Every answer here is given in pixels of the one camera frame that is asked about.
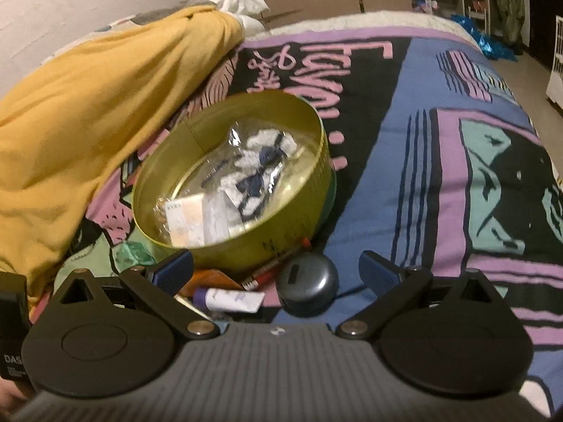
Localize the teal foil packet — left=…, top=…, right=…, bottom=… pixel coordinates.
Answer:
left=110, top=240, right=168, bottom=273

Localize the white tube purple cap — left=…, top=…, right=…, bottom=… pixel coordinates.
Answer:
left=193, top=288, right=265, bottom=313

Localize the grey round case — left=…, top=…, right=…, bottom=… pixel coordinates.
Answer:
left=276, top=254, right=340, bottom=317

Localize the yellow bunny tissue pack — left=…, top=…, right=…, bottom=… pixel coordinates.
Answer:
left=175, top=294, right=213, bottom=321

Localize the white peach Face tissue pack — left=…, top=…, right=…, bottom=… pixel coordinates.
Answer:
left=164, top=192, right=230, bottom=249

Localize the orange tube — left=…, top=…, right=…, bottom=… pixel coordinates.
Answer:
left=179, top=270, right=243, bottom=297

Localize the red white pen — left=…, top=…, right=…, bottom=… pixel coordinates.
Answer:
left=240, top=237, right=311, bottom=292

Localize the clear bag with bow tie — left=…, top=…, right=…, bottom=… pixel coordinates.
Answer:
left=177, top=118, right=318, bottom=223

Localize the colourful patterned bedspread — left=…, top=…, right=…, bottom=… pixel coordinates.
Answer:
left=18, top=12, right=562, bottom=421

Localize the round yellow green tin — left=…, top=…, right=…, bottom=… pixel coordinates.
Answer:
left=133, top=90, right=336, bottom=275

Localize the yellow blanket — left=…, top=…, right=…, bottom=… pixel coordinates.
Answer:
left=0, top=4, right=245, bottom=309

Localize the blue plastic bag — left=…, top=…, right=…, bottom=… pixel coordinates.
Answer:
left=450, top=14, right=517, bottom=62

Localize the white cloth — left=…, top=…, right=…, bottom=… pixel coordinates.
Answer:
left=208, top=0, right=269, bottom=37

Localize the white wire rack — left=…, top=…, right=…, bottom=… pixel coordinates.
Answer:
left=546, top=15, right=563, bottom=109

